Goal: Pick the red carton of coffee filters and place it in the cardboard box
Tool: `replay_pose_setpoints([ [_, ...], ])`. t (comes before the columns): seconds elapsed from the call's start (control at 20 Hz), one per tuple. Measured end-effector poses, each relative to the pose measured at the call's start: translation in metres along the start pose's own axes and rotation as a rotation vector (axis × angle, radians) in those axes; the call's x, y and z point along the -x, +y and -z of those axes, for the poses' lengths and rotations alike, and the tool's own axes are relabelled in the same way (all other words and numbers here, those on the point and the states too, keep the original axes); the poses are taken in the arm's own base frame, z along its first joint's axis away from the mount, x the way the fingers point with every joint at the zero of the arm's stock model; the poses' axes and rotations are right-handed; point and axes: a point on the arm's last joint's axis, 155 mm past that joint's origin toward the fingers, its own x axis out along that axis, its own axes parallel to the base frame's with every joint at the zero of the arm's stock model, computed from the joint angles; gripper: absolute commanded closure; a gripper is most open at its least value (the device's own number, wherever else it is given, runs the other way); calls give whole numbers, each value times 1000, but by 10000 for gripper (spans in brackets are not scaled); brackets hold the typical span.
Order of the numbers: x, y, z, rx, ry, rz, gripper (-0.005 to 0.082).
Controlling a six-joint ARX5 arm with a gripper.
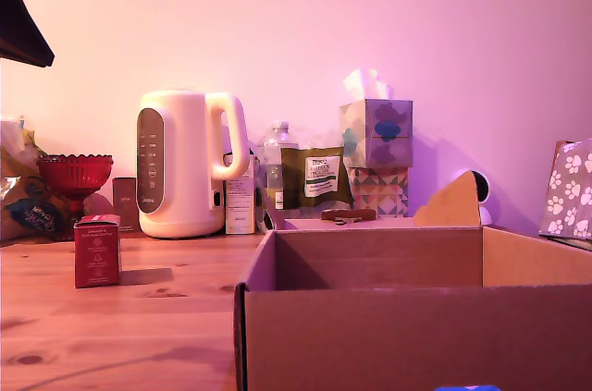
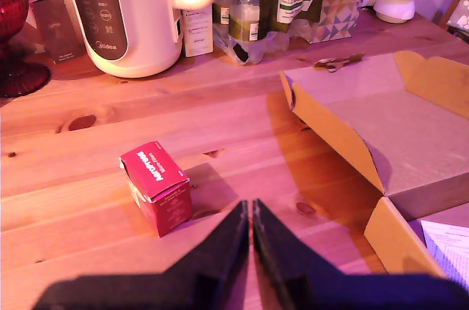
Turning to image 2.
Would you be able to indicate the red AeroPress filter carton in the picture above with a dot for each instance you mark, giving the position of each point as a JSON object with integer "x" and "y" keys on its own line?
{"x": 161, "y": 187}

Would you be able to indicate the open cardboard mailer box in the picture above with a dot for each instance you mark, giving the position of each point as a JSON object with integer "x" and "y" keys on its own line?
{"x": 395, "y": 134}

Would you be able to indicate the white tall printed carton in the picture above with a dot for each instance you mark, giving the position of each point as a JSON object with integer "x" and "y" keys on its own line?
{"x": 198, "y": 31}

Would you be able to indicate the triangle-patterned box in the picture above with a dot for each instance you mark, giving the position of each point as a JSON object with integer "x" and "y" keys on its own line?
{"x": 340, "y": 13}

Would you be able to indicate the dark brown small carton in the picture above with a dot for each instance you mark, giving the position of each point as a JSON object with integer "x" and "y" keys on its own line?
{"x": 58, "y": 28}

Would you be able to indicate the white printed paper leaflet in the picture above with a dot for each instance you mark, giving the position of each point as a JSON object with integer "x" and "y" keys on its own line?
{"x": 448, "y": 247}

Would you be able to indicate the clear crumpled plastic bag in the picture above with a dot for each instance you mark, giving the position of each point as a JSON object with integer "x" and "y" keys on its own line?
{"x": 271, "y": 44}

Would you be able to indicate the white Midea electric kettle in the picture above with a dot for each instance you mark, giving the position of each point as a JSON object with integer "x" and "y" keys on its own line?
{"x": 139, "y": 20}

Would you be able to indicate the clear glass bottle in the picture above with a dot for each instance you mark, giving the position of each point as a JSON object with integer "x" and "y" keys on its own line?
{"x": 244, "y": 2}

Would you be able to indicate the red glass goblet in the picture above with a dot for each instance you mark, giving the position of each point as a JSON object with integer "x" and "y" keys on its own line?
{"x": 11, "y": 31}

